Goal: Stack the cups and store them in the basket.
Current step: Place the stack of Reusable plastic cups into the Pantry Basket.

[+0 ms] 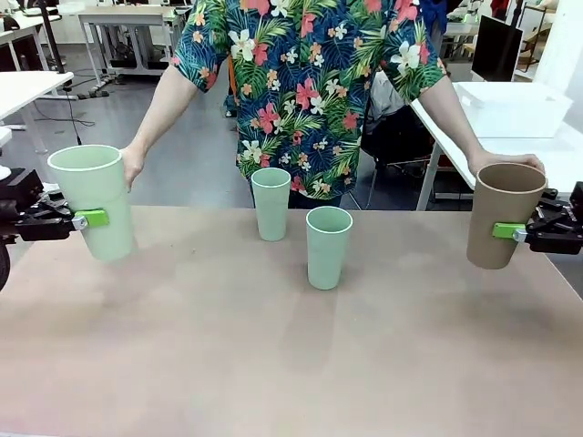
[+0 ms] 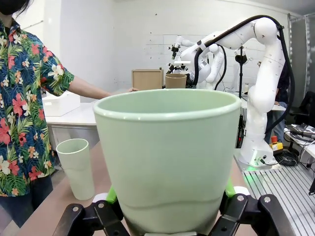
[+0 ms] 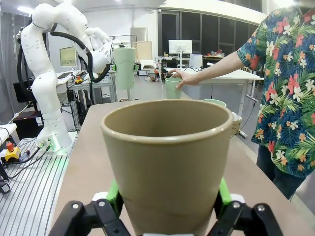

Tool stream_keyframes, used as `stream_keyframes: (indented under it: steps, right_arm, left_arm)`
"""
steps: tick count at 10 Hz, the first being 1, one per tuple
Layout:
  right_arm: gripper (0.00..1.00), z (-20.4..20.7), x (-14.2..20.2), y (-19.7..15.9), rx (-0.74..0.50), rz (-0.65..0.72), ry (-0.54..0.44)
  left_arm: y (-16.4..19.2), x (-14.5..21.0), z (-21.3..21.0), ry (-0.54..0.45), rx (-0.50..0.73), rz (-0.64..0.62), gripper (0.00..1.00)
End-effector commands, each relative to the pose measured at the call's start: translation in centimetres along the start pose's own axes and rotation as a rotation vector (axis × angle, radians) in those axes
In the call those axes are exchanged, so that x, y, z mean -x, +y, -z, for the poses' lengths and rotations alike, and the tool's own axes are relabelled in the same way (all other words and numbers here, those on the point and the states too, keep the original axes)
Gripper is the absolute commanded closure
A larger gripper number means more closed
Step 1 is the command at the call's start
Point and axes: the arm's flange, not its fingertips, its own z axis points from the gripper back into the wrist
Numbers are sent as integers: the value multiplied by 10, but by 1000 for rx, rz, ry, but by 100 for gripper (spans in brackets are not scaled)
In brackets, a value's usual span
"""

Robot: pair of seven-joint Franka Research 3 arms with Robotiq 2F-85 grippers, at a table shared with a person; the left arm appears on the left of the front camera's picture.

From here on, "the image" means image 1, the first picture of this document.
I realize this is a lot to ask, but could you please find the pale green plastic cup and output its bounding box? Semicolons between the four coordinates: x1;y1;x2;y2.
305;206;354;291
46;144;137;263
251;167;292;242

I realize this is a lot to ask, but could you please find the person's left hand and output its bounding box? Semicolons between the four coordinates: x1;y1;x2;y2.
468;152;547;183

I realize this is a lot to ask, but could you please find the person's right hand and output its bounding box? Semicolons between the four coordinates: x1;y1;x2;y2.
118;146;147;195

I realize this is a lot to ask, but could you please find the person in floral shirt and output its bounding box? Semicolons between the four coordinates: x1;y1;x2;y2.
170;0;450;211

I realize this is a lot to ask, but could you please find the white round-cornered table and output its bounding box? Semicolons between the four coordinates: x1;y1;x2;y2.
0;70;75;124

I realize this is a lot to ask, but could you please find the black equipment under desk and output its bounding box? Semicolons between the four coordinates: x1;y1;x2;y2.
107;38;138;69

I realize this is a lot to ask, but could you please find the wooden chair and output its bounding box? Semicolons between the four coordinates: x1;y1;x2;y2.
517;0;555;74

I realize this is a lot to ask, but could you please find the white desk with dark trim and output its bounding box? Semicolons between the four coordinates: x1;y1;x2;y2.
0;11;63;72

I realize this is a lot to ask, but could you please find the white plastic basket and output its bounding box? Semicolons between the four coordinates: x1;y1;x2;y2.
455;81;574;140

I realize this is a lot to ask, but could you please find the white desk with metal legs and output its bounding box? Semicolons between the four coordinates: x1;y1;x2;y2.
77;5;186;96

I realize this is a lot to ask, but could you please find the left arm black cable sleeve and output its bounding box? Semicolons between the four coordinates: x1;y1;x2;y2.
0;243;11;292

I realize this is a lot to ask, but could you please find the black stand pole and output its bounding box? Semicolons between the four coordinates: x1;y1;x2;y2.
35;0;66;74

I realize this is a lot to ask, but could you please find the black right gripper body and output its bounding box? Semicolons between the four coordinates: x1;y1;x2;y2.
562;180;583;238

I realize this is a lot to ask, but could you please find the person's left forearm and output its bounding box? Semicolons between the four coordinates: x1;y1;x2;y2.
418;81;491;165

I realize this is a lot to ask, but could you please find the person's right forearm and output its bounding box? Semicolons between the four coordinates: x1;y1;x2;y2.
129;67;201;158

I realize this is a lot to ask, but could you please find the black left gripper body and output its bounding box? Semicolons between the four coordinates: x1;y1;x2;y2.
0;168;46;242

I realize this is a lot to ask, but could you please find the black monitor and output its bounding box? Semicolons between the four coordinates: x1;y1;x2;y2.
471;15;525;83

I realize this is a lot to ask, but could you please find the large white table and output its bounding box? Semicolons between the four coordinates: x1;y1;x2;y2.
409;80;583;213

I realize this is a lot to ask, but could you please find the brown plastic cup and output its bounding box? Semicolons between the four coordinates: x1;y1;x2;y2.
465;162;548;270

